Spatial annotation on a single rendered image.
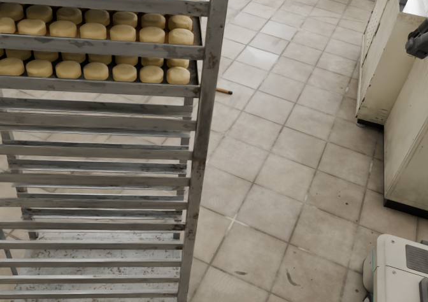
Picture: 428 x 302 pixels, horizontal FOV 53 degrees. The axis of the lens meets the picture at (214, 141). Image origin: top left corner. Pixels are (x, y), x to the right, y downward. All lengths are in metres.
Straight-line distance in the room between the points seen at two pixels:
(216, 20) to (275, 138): 2.05
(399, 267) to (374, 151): 1.11
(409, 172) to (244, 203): 0.85
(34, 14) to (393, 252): 1.67
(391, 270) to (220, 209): 0.87
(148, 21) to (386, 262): 1.47
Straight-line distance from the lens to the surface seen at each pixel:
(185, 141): 1.53
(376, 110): 3.00
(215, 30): 0.79
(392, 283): 1.96
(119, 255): 1.91
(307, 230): 2.31
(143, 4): 0.80
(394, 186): 2.47
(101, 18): 0.93
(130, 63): 0.97
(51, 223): 1.22
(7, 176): 1.11
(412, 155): 2.33
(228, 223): 2.23
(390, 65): 2.83
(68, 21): 0.92
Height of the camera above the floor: 1.74
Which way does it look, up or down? 41 degrees down
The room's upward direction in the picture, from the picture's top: 8 degrees clockwise
